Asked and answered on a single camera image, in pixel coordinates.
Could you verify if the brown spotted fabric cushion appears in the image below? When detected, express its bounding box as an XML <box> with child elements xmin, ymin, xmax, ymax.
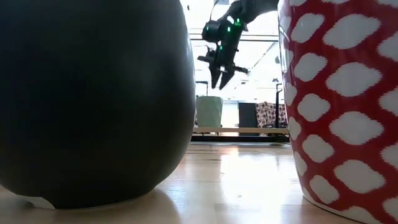
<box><xmin>255</xmin><ymin>101</ymin><xmax>289</xmax><ymax>129</ymax></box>

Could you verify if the dark mug red interior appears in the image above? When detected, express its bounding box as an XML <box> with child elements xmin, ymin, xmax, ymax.
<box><xmin>0</xmin><ymin>0</ymin><xmax>197</xmax><ymax>210</ymax></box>

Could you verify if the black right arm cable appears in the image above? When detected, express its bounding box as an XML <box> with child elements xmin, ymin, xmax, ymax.
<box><xmin>210</xmin><ymin>0</ymin><xmax>220</xmax><ymax>22</ymax></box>

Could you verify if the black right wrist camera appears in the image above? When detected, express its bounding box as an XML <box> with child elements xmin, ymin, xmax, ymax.
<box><xmin>203</xmin><ymin>45</ymin><xmax>218</xmax><ymax>58</ymax></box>

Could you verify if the black panel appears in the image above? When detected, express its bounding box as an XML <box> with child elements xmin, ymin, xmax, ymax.
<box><xmin>238</xmin><ymin>102</ymin><xmax>259</xmax><ymax>137</ymax></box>

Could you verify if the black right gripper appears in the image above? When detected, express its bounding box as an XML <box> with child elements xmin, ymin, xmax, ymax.
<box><xmin>197</xmin><ymin>21</ymin><xmax>249</xmax><ymax>91</ymax></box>

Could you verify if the black aluminium rig frame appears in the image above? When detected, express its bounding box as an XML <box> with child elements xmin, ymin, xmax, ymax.
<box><xmin>190</xmin><ymin>136</ymin><xmax>292</xmax><ymax>144</ymax></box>

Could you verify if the green mug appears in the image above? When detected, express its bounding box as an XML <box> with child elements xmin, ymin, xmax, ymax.
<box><xmin>195</xmin><ymin>95</ymin><xmax>224</xmax><ymax>128</ymax></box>

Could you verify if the white mug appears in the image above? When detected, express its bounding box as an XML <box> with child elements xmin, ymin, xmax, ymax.
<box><xmin>277</xmin><ymin>0</ymin><xmax>398</xmax><ymax>224</ymax></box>

